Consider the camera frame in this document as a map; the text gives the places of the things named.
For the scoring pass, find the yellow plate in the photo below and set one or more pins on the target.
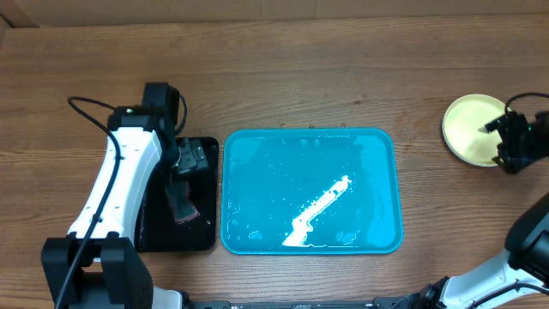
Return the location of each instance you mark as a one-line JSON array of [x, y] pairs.
[[461, 126]]

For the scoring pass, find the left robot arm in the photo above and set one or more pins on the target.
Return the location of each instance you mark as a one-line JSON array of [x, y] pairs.
[[96, 265]]

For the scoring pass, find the teal plastic tray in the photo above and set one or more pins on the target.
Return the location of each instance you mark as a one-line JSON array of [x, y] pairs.
[[310, 192]]

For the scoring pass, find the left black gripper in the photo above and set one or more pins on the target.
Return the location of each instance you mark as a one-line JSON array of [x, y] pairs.
[[195, 155]]

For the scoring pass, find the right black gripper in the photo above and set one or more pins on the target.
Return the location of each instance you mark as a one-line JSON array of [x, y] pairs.
[[509, 126]]

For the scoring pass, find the black water tray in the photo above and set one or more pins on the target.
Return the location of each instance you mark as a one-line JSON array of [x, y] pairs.
[[156, 230]]

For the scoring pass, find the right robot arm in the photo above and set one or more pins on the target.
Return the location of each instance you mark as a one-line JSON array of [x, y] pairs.
[[521, 268]]

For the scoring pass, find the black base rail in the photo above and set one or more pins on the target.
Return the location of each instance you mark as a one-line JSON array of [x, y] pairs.
[[376, 303]]

